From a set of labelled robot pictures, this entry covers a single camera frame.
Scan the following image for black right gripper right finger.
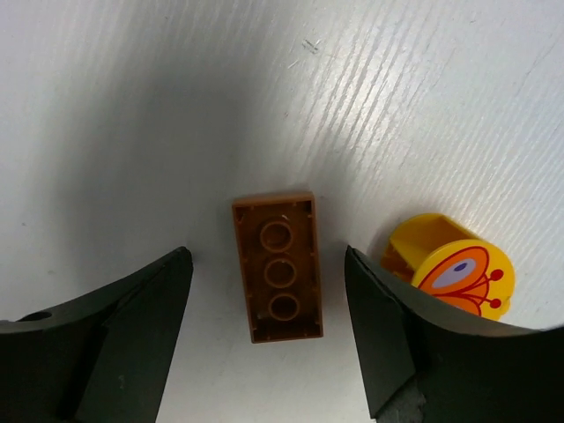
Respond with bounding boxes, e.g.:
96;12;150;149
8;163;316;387
345;248;563;422

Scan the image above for yellow butterfly lego brick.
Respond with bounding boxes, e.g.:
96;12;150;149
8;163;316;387
381;213;516;321

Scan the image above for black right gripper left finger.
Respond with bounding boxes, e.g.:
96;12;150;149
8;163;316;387
1;247;193;422

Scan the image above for brown lego plate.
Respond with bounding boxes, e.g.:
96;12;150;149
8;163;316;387
232;192;323;344

